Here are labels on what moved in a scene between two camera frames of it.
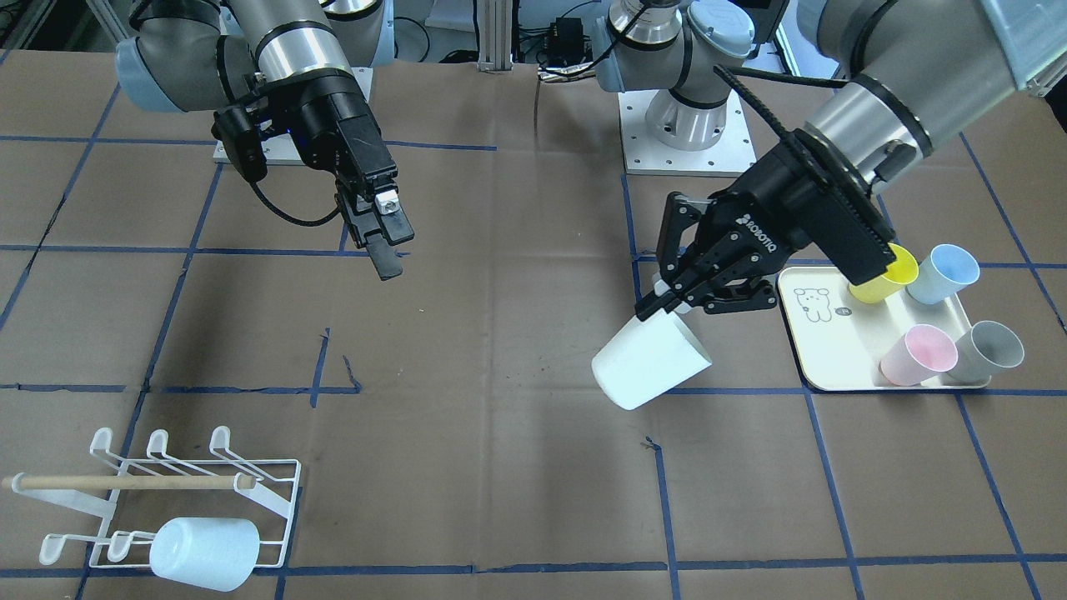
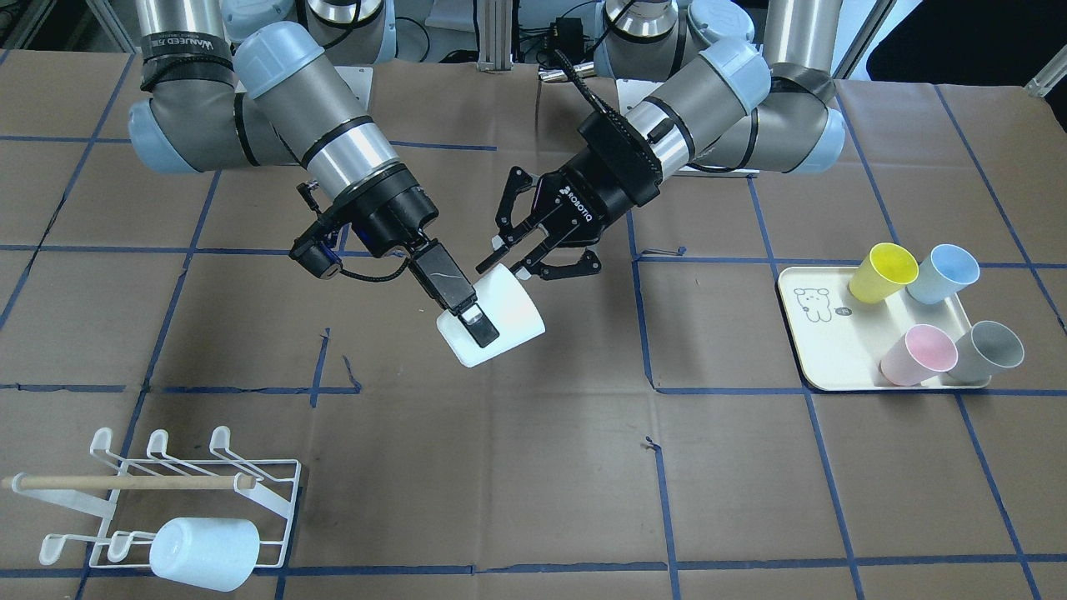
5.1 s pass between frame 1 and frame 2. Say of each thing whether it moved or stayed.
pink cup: stayed
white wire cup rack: stayed
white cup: moved
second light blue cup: stayed
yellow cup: stayed
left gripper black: moved
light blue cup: stayed
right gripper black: moved
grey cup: stayed
